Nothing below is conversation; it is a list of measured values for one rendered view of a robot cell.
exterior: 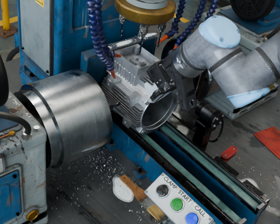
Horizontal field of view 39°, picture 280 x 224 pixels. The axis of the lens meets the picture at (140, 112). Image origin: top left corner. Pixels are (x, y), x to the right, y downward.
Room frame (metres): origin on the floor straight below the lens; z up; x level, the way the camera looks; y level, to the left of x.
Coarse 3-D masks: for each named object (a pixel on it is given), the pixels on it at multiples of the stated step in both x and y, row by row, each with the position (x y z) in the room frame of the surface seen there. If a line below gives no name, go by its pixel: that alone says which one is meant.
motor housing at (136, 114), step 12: (120, 84) 1.04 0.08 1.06; (108, 96) 1.04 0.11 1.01; (120, 96) 1.01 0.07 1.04; (168, 96) 1.09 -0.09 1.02; (120, 108) 1.00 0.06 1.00; (132, 108) 0.97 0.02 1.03; (144, 108) 0.95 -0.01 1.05; (156, 108) 1.08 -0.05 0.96; (168, 108) 1.07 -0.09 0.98; (132, 120) 0.95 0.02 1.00; (144, 120) 1.03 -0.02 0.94; (156, 120) 1.04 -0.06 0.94
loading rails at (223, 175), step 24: (120, 120) 1.02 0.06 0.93; (120, 144) 1.01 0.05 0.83; (144, 144) 0.94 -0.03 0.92; (168, 144) 1.00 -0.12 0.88; (192, 144) 0.97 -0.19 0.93; (144, 168) 0.92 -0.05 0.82; (168, 168) 0.86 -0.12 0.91; (192, 168) 0.92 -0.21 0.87; (216, 168) 0.89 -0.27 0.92; (192, 192) 0.79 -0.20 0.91; (216, 192) 0.84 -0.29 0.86; (240, 192) 0.81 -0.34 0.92; (216, 216) 0.72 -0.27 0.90; (240, 216) 0.78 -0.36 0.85
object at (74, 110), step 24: (72, 72) 0.92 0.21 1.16; (24, 96) 0.79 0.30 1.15; (48, 96) 0.79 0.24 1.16; (72, 96) 0.82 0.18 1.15; (96, 96) 0.85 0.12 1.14; (48, 120) 0.74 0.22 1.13; (72, 120) 0.77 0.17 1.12; (96, 120) 0.81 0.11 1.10; (48, 144) 0.71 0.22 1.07; (72, 144) 0.74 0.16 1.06; (96, 144) 0.80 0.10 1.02
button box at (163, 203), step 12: (156, 180) 0.66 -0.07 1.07; (168, 180) 0.66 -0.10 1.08; (144, 192) 0.63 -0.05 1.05; (168, 192) 0.63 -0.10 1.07; (180, 192) 0.63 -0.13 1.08; (156, 204) 0.61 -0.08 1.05; (168, 204) 0.60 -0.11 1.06; (192, 204) 0.60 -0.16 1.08; (168, 216) 0.58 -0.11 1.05; (180, 216) 0.57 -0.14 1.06; (204, 216) 0.57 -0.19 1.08
